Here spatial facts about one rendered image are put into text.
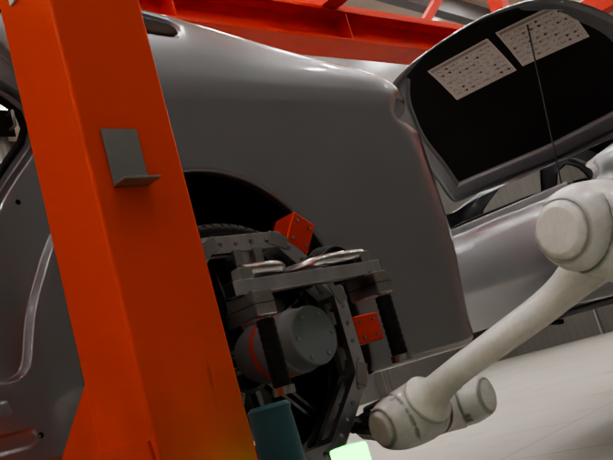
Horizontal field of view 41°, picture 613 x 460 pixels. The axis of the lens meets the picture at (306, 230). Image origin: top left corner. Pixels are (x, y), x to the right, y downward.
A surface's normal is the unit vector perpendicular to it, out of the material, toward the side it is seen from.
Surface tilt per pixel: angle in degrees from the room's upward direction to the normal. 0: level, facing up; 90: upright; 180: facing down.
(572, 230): 86
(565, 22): 142
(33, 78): 90
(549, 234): 87
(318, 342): 90
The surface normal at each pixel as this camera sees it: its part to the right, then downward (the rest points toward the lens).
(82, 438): -0.72, 0.07
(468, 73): -0.24, 0.78
